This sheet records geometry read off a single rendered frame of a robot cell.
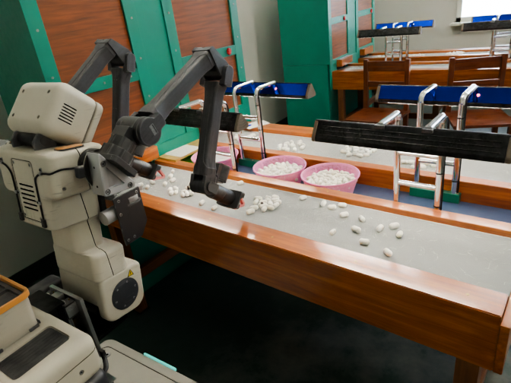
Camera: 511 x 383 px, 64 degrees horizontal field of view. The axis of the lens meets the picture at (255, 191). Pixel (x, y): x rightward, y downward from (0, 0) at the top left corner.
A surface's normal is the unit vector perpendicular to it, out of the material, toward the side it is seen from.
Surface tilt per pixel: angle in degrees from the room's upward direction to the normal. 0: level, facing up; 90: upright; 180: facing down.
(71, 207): 90
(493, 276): 0
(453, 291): 0
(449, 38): 90
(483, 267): 0
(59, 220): 90
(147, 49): 90
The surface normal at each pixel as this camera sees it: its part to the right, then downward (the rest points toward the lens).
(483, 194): -0.61, 0.40
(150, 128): 0.83, 0.14
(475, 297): -0.11, -0.90
